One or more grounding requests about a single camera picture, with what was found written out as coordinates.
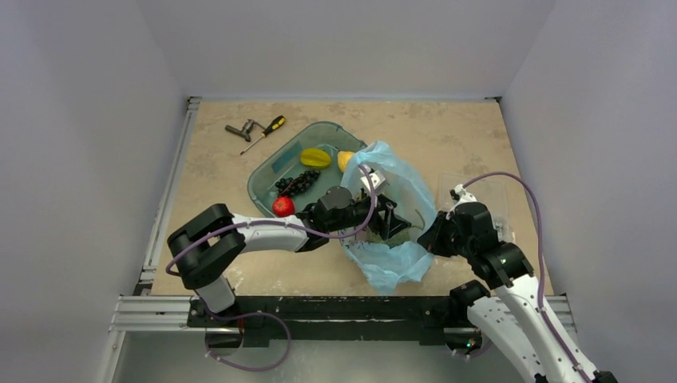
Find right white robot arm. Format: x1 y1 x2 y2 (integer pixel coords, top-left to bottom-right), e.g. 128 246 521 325
417 202 616 382

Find clear plastic screw box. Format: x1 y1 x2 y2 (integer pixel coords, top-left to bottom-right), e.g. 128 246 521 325
436 173 515 242

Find dark fake grape bunch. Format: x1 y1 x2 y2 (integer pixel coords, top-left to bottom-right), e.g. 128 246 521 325
275 169 320 198

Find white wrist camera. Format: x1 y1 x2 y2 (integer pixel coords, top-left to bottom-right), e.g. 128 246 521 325
360 170 389 196
449 184 477 208

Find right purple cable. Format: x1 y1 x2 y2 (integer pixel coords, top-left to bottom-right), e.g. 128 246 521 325
452 171 593 383

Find red fake apple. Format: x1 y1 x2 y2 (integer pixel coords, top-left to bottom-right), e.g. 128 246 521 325
271 195 295 218

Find grey metal tool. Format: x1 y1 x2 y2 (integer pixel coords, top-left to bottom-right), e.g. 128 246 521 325
224 119 263 142

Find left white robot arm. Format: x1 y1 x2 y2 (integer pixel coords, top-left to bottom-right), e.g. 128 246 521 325
166 187 412 314

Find yellow black screwdriver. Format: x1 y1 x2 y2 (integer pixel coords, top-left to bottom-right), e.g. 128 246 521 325
240 115 287 156

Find purple cable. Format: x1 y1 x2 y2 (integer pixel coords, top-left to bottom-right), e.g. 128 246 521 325
452 171 593 383
164 164 378 372

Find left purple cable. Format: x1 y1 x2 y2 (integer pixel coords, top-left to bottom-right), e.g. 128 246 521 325
164 164 378 372

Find yellow fake starfruit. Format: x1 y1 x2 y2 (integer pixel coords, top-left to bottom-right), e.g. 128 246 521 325
300 148 332 169

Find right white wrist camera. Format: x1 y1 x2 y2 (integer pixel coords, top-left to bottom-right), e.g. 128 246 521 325
449 184 477 208

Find aluminium frame rail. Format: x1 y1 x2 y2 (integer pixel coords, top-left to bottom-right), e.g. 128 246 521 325
109 97 202 333

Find yellow fake lemon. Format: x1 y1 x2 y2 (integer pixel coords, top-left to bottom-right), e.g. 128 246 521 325
336 151 354 173

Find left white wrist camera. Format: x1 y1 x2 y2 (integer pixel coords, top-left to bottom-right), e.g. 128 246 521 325
360 170 389 196

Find light blue plastic bag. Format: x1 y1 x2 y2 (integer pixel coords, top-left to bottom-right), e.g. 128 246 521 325
339 140 437 295

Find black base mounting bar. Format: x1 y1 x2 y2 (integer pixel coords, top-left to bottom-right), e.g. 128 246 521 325
187 296 483 352

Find teal plastic tray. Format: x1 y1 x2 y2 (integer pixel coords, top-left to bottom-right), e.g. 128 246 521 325
247 121 366 217

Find green fake melon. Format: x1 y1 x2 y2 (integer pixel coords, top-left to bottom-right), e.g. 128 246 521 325
365 228 410 248

